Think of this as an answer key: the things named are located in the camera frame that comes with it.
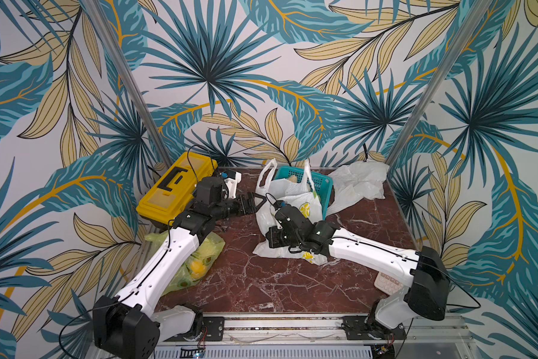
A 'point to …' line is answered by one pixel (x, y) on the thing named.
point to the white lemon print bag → (300, 191)
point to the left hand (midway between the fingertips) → (257, 204)
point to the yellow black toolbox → (175, 189)
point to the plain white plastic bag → (357, 181)
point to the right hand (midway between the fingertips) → (265, 234)
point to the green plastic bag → (205, 251)
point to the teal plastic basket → (322, 185)
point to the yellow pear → (198, 269)
